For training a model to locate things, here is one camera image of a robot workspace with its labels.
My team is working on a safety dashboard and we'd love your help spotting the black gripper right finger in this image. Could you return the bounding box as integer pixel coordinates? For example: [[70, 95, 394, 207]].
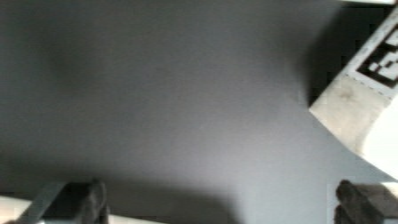
[[333, 180, 398, 224]]

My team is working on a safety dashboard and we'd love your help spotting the white table leg with tag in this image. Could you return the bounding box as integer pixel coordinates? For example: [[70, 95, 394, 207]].
[[308, 5, 398, 180]]

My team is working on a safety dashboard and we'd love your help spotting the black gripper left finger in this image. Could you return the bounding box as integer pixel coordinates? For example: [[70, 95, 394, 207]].
[[15, 180, 109, 224]]

